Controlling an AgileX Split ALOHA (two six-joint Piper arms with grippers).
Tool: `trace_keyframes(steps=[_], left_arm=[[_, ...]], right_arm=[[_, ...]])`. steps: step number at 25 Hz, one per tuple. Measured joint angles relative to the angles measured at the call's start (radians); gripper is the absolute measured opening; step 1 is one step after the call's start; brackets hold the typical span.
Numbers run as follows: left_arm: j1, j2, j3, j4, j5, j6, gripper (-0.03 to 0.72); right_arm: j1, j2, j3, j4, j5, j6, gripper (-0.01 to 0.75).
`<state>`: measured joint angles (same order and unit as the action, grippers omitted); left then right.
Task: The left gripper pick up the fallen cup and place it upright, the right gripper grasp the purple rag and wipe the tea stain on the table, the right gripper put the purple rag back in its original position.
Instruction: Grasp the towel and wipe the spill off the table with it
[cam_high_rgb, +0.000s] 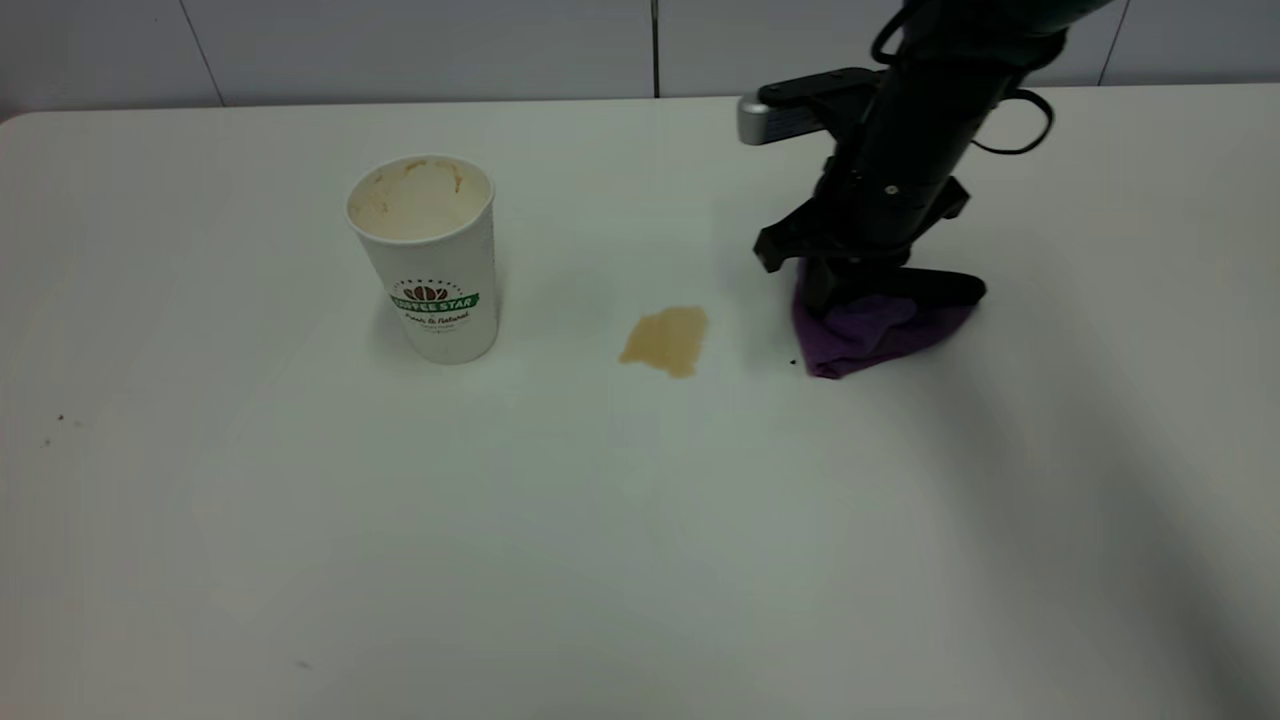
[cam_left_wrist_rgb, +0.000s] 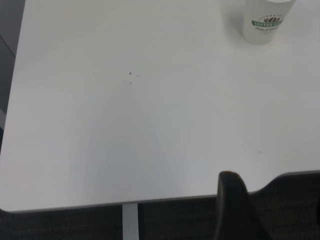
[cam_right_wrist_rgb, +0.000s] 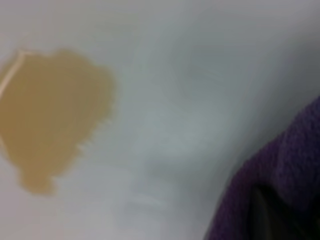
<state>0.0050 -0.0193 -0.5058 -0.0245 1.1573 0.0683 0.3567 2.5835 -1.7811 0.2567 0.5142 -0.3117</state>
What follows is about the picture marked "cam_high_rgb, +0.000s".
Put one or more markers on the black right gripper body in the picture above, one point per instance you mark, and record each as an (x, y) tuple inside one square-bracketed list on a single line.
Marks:
[(870, 225)]

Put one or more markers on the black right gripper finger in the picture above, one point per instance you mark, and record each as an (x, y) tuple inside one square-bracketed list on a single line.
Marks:
[(818, 285)]

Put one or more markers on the brown coffee spill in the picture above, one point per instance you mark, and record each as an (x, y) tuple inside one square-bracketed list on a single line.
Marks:
[(668, 340)]

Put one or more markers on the white paper coffee cup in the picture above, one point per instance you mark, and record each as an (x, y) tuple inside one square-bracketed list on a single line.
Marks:
[(430, 270)]

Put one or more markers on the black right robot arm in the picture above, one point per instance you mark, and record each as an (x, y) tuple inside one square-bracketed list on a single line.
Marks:
[(925, 110)]

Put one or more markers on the purple cloth with black trim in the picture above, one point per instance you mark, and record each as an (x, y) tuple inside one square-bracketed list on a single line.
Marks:
[(870, 335)]

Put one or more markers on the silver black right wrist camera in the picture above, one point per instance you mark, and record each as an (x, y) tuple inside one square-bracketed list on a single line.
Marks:
[(790, 120)]

